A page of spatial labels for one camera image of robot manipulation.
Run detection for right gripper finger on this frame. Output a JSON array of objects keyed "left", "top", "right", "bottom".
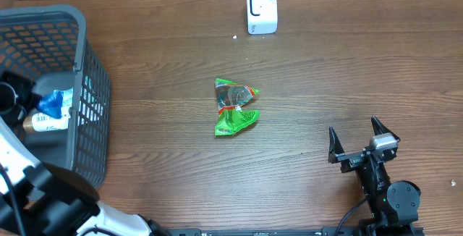
[
  {"left": 328, "top": 126, "right": 345, "bottom": 163},
  {"left": 371, "top": 115, "right": 400, "bottom": 142}
]

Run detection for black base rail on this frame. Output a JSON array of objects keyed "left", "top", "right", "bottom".
[{"left": 166, "top": 227, "right": 360, "bottom": 236}]

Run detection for green clear snack bag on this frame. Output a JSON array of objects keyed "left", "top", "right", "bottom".
[{"left": 214, "top": 78, "right": 260, "bottom": 136}]

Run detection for blue snack packet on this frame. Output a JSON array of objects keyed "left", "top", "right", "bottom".
[{"left": 35, "top": 90, "right": 64, "bottom": 119}]

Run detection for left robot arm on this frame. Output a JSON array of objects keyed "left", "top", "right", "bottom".
[{"left": 1, "top": 71, "right": 167, "bottom": 236}]

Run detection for teal white snack packet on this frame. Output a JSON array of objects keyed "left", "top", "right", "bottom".
[{"left": 62, "top": 88, "right": 95, "bottom": 106}]

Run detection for white tube with gold cap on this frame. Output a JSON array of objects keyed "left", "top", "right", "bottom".
[{"left": 22, "top": 106, "right": 70, "bottom": 132}]

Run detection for white barcode scanner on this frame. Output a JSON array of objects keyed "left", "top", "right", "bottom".
[{"left": 246, "top": 0, "right": 278, "bottom": 35}]

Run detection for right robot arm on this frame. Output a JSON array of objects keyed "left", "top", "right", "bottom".
[{"left": 328, "top": 116, "right": 424, "bottom": 235}]

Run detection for grey plastic mesh basket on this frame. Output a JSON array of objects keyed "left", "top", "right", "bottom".
[{"left": 1, "top": 5, "right": 111, "bottom": 187}]

